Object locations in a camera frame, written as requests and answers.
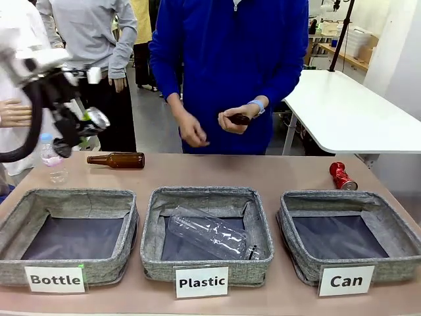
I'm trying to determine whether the light blue wristband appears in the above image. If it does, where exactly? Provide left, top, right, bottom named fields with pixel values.
left=247, top=99, right=266, bottom=119

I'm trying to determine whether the person in yellow top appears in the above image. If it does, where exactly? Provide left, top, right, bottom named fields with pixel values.
left=129, top=0, right=160, bottom=92

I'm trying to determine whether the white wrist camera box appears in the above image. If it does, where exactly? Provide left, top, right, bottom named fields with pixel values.
left=86, top=66, right=102, bottom=84

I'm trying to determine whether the white plastic storage box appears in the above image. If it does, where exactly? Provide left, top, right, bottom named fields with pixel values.
left=345, top=24, right=375, bottom=50

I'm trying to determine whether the grey hoodie person's hand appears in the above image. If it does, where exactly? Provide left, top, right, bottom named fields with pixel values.
left=113, top=76, right=128, bottom=94

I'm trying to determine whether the white Bottle sign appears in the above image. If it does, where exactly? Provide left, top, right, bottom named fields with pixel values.
left=24, top=265, right=89, bottom=294

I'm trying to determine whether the small dark brown bottle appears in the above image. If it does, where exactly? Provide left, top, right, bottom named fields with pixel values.
left=224, top=113, right=251, bottom=126

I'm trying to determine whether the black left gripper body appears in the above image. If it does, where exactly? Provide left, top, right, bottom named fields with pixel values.
left=49, top=97, right=83, bottom=159

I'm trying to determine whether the person's left forearm blue sleeve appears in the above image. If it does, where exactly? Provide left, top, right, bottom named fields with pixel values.
left=253, top=39, right=310, bottom=113

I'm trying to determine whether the clear bottle with pink label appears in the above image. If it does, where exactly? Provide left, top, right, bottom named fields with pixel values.
left=39, top=132, right=69, bottom=184

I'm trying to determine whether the black tripod pole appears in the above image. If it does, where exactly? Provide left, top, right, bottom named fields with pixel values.
left=328, top=0, right=357, bottom=72

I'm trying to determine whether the grey basket labelled Plastic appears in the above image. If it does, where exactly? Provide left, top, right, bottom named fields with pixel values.
left=139, top=186, right=275, bottom=288

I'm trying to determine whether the wooden workbench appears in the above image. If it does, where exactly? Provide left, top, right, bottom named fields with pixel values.
left=317, top=41, right=370, bottom=72

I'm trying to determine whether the black cable hose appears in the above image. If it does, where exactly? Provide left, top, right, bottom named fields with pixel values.
left=0, top=76, right=50, bottom=163

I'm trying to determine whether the white Can sign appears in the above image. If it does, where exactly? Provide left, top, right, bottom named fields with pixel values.
left=316, top=265, right=376, bottom=298

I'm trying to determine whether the grey basket labelled Can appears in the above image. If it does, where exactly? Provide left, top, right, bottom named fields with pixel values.
left=277, top=190, right=421, bottom=288

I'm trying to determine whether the white Plastic sign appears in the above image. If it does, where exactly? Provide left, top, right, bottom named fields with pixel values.
left=173, top=265, right=231, bottom=300

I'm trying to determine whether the person in blue jacket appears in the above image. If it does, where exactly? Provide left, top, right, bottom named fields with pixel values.
left=148, top=0, right=310, bottom=156

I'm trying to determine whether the cardboard box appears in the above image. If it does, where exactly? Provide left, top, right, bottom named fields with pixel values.
left=358, top=34, right=380, bottom=65

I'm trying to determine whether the person in grey hoodie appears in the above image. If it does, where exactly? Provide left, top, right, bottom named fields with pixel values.
left=35, top=0, right=139, bottom=153

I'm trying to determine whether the person in white shirt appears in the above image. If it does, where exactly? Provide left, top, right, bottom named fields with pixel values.
left=0, top=0, right=68, bottom=177

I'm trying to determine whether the white side table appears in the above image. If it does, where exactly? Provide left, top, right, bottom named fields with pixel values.
left=281, top=68, right=421, bottom=157

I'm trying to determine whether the person's left hand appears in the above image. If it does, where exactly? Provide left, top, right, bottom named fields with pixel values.
left=217, top=104, right=258, bottom=136

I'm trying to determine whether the crushed red can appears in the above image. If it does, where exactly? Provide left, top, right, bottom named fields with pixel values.
left=329, top=161, right=359, bottom=192

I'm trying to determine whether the brown glass beer bottle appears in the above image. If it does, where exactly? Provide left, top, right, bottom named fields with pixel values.
left=86, top=151, right=146, bottom=171

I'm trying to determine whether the person's right hand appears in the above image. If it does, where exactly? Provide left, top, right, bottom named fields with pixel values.
left=179, top=105, right=211, bottom=149

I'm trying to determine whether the white shirt person's hand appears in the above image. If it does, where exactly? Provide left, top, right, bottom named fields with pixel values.
left=0, top=98, right=34, bottom=128

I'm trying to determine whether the large clear plastic bottle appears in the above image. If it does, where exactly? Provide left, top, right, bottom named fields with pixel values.
left=167, top=205, right=260, bottom=261

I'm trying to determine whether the grey basket labelled Bottle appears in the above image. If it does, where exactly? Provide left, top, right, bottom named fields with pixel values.
left=0, top=188, right=140, bottom=287

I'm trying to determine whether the person's right forearm blue sleeve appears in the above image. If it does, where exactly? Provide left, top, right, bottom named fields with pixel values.
left=148, top=19, right=186, bottom=113

